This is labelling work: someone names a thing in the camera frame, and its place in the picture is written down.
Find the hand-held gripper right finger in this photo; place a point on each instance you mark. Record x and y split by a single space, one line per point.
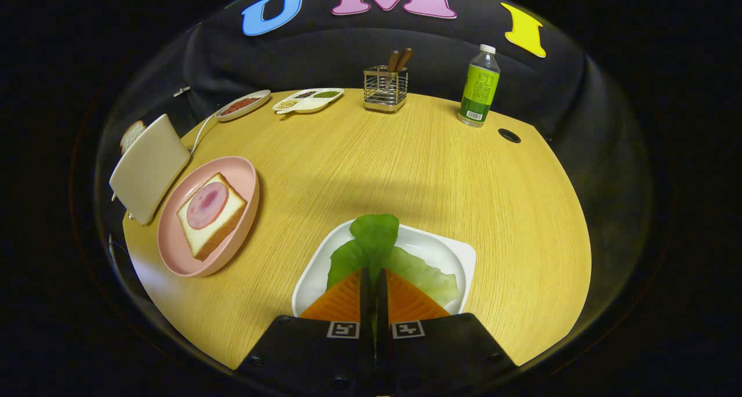
382 304

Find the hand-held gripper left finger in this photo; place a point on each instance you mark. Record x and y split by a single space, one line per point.
366 304

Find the green lettuce leaf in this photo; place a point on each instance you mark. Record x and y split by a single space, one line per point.
374 235

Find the toasted bread slice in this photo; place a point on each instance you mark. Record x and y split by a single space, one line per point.
132 135

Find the white square plate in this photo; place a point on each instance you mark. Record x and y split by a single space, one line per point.
440 252

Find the white bread slice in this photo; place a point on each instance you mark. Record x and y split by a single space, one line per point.
214 232

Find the pink ham slice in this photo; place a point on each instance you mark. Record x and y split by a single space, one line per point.
207 206

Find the pink plate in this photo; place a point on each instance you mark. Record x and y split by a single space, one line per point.
179 240

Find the white divided bean dish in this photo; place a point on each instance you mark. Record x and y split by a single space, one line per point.
310 104

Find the round white plate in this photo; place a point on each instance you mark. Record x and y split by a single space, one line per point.
262 99

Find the green label plastic bottle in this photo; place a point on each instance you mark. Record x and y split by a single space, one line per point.
478 90

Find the brown meat pieces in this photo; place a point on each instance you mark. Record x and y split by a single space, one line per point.
239 105

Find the black backdrop cloth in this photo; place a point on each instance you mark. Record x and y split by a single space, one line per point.
348 49

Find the white toaster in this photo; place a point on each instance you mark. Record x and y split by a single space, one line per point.
151 165

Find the silver cloth clip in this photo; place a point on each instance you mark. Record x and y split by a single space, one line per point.
181 91

